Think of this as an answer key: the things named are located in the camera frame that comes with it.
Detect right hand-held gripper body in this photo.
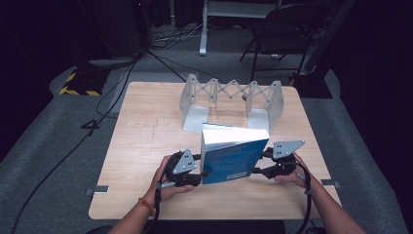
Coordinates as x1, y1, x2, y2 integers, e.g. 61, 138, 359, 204
267, 139, 306, 179

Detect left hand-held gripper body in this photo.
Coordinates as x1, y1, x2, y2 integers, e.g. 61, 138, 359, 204
165, 148, 203, 188

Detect blue book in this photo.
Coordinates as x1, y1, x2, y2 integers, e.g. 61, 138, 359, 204
199, 122, 271, 185

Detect person's right hand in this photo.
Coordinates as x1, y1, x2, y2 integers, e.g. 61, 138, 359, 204
275, 152, 320, 196

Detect person's left hand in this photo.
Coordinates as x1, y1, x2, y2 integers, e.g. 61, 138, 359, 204
142, 155, 195, 209

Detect grey metal book rack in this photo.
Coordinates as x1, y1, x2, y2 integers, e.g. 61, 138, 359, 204
179, 73, 285, 137

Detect grey tape strip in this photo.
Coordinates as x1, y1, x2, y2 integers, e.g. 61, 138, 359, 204
85, 184, 110, 196
320, 178, 341, 189

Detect dark stand base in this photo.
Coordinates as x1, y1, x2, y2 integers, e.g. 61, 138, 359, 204
288, 70, 334, 99

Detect black folding chair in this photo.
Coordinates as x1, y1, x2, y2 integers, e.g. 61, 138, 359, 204
239, 3, 327, 82

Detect hazard-striped black stand base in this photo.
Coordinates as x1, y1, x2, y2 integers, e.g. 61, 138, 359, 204
58, 67, 111, 97

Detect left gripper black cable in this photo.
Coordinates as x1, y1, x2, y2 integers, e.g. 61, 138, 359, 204
142, 181, 178, 234

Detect red bracelet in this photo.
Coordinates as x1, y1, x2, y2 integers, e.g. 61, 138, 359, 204
137, 197, 156, 217

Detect straight black floor cable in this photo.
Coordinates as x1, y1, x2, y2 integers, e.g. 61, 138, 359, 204
146, 48, 188, 83

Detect black floor cable loop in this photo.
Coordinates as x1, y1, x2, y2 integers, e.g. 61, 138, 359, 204
95, 64, 132, 120

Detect long black floor cable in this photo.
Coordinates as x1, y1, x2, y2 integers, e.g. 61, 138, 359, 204
11, 55, 141, 234

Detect bundle of floor cables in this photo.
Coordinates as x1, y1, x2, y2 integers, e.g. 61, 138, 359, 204
150, 20, 210, 51

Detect white desk frame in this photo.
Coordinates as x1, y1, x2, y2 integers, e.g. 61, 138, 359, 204
199, 0, 283, 57

